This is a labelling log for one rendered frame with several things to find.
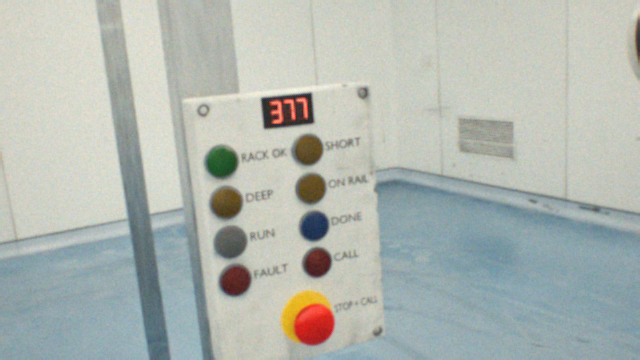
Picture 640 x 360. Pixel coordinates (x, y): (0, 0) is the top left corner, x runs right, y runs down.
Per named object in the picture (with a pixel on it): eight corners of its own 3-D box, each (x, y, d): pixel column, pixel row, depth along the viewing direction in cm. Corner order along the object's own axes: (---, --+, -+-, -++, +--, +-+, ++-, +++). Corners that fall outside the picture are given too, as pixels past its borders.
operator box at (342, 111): (386, 337, 60) (371, 81, 55) (225, 382, 54) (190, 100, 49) (360, 316, 65) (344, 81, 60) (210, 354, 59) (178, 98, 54)
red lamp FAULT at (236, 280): (253, 293, 53) (250, 264, 52) (223, 300, 52) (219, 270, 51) (250, 290, 53) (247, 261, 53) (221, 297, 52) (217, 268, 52)
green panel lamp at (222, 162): (240, 176, 50) (237, 144, 50) (209, 181, 49) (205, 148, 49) (238, 174, 51) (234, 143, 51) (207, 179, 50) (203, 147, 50)
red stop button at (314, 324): (339, 343, 54) (336, 303, 53) (299, 353, 53) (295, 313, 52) (320, 324, 58) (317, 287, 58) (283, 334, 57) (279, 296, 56)
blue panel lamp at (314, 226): (331, 238, 55) (329, 210, 54) (303, 244, 54) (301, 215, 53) (327, 236, 55) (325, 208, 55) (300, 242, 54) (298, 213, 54)
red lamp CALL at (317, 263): (334, 275, 55) (332, 247, 55) (307, 281, 54) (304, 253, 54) (330, 272, 56) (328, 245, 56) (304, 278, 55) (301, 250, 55)
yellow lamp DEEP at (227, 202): (245, 216, 51) (241, 185, 51) (214, 221, 50) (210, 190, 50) (242, 214, 52) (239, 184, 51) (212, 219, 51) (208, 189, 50)
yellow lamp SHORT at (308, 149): (325, 163, 53) (323, 133, 53) (297, 167, 52) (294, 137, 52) (322, 162, 54) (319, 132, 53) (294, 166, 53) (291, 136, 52)
